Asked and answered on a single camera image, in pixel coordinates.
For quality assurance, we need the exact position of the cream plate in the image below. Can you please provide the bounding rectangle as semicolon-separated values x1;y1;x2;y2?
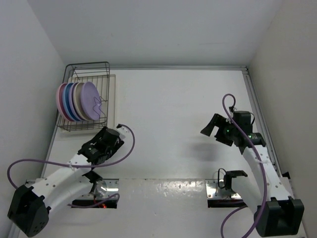
73;82;86;120

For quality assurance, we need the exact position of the purple plate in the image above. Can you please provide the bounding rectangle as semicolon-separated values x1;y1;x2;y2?
80;82;102;120
68;83;80;121

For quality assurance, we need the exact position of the black wire dish rack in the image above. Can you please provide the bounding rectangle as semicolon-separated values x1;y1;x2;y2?
55;61;110;132

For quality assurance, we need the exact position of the blue plate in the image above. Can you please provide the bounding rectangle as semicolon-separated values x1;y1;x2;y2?
62;83;75;121

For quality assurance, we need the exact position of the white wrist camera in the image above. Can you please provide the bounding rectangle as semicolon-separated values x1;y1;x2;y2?
116;124;130;140
226;106;236;124

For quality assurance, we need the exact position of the metal base plate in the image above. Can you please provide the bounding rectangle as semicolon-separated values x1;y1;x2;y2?
93;179;119;199
205;179;242;200

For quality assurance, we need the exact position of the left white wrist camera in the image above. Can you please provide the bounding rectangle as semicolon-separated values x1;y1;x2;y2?
116;124;130;140

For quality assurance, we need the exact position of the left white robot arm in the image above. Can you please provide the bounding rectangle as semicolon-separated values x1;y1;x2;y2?
7;127;124;238

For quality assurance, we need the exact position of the pink plate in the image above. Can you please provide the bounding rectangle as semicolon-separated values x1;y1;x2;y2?
55;83;67;120

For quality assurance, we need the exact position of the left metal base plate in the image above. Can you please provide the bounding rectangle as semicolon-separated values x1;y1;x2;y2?
93;179;119;199

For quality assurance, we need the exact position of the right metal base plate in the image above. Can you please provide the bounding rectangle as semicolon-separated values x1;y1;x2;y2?
205;179;242;200

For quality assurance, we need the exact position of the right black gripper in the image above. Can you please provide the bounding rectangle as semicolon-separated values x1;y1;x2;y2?
201;113;238;146

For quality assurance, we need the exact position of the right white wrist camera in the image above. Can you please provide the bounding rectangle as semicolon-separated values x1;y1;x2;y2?
226;106;236;124

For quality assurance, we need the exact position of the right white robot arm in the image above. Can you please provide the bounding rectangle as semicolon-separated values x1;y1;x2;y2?
201;111;304;238

